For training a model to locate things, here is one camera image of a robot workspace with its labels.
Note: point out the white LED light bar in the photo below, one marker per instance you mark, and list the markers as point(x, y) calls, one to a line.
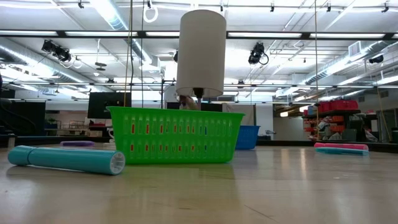
point(264, 35)
point(161, 33)
point(102, 33)
point(345, 35)
point(28, 32)

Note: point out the translucent purple marker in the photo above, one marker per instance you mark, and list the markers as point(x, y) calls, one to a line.
point(77, 143)

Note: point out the dark storage shelf rack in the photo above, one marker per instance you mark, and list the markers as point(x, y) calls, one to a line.
point(354, 126)

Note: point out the person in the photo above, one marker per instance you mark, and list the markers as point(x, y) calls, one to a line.
point(186, 102)

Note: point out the black cabinet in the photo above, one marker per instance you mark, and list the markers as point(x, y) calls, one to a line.
point(28, 124)

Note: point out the black display screen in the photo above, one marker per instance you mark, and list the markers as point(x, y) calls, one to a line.
point(105, 105)

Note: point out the light blue marker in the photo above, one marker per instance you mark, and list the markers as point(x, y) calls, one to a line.
point(342, 152)
point(68, 159)

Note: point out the black hanging camera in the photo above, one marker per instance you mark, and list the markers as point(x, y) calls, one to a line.
point(256, 53)
point(57, 51)
point(376, 59)

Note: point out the pink marker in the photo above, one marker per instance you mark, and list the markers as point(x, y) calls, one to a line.
point(340, 145)

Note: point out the blue plastic basket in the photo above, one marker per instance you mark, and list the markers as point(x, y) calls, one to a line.
point(247, 137)

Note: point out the red storage bin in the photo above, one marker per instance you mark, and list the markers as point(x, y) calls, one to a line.
point(343, 105)

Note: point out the green plastic basket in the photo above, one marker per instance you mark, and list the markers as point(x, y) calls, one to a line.
point(174, 158)

